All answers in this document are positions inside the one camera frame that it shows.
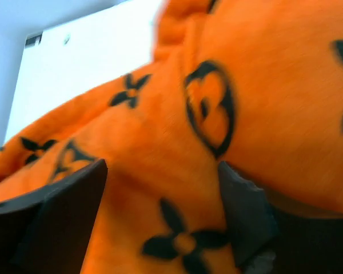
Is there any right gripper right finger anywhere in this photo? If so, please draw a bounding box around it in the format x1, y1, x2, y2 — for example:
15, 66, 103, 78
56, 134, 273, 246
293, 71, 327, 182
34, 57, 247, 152
218, 162, 343, 273

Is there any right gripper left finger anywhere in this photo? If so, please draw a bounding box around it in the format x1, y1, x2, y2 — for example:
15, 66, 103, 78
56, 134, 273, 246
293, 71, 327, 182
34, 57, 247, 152
0, 160, 107, 273

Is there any orange patterned pillowcase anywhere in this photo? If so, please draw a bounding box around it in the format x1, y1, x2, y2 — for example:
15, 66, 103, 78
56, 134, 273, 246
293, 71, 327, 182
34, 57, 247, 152
0, 1, 343, 273

